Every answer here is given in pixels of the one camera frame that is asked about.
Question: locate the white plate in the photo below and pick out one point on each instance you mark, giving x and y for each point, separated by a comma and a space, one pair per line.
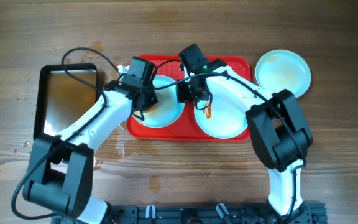
168, 109
283, 69
221, 120

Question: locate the black metal water pan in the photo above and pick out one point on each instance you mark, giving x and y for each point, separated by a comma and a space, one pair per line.
62, 100

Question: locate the orange green sponge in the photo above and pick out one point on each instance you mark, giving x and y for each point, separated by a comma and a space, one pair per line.
150, 109

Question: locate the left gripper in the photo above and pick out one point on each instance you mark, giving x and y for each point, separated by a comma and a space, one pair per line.
152, 97

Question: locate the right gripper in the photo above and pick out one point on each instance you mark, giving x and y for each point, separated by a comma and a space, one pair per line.
183, 96

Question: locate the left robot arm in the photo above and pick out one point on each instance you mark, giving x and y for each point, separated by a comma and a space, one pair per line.
60, 171

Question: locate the red plastic tray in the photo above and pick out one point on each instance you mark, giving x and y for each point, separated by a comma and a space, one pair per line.
185, 127

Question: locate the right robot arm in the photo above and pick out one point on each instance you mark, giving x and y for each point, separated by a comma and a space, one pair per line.
278, 130

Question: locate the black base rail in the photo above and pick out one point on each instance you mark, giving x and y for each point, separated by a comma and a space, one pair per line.
307, 213

